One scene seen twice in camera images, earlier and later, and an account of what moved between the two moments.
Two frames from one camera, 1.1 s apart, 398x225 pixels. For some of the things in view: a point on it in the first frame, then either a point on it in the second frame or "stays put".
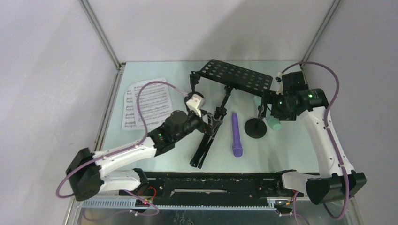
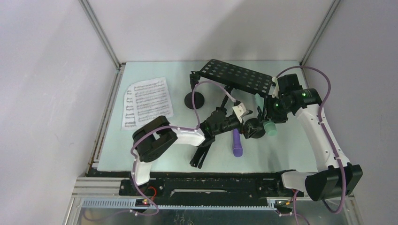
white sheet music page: [129, 123] → [151, 99]
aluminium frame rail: [119, 67] stays put
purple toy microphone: [237, 149] stays put
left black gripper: [203, 126] → [241, 127]
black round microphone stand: [194, 77] stays put
